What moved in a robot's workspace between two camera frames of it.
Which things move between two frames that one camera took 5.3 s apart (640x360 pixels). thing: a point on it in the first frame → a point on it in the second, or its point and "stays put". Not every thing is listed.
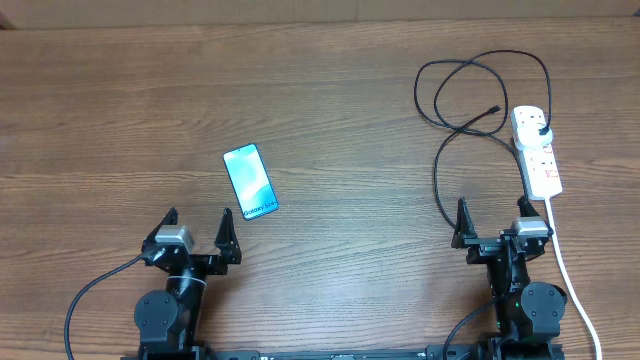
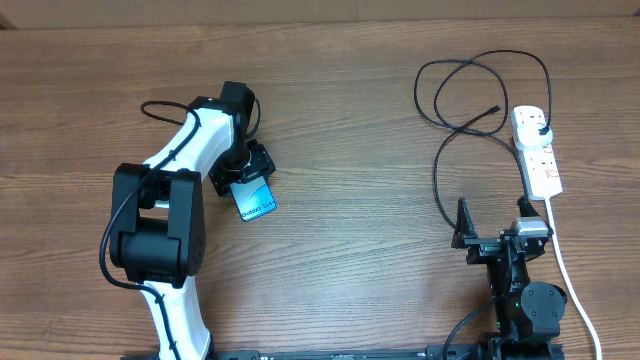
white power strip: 539,167 stays put
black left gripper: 225,242 → 262,165
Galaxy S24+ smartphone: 250,181 stays put
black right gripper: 480,247 stays put
